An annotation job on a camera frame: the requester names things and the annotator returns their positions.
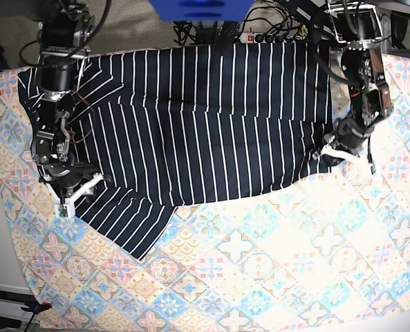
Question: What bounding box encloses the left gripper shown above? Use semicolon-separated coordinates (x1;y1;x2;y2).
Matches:
320;117;375;168

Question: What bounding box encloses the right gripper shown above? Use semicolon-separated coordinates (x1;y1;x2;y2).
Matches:
32;152;112;204

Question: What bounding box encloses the navy white striped T-shirt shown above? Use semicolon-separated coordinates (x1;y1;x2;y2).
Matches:
17;43;337;261

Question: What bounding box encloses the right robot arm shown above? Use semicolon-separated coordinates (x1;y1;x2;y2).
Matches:
25;1;111;206

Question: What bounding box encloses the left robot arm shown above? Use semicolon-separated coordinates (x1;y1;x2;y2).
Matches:
320;1;393;174

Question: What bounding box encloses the patterned pastel tablecloth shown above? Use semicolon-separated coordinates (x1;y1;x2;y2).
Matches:
0;55;410;331

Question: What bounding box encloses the orange black clamp lower left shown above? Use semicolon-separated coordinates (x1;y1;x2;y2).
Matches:
21;302;53;323

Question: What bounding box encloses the white labelled power strip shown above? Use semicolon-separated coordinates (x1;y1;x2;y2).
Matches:
238;33;307;44

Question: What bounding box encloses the black remote control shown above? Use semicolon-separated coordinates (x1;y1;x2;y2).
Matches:
213;21;241;57

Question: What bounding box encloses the blue box overhead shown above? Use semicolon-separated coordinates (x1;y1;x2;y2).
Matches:
150;0;254;22

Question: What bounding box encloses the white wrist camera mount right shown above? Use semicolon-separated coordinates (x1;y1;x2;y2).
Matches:
44;173;104;219

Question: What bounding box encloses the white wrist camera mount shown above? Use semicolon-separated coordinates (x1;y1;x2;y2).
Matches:
44;173;104;219
312;144;375;176

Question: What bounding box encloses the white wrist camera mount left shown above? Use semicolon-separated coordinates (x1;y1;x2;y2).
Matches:
312;144;375;176

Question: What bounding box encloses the white rail lower left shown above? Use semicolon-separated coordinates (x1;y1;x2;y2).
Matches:
0;284;36;322

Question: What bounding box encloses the tangle of black cables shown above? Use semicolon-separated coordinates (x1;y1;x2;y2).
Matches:
172;0;330;46

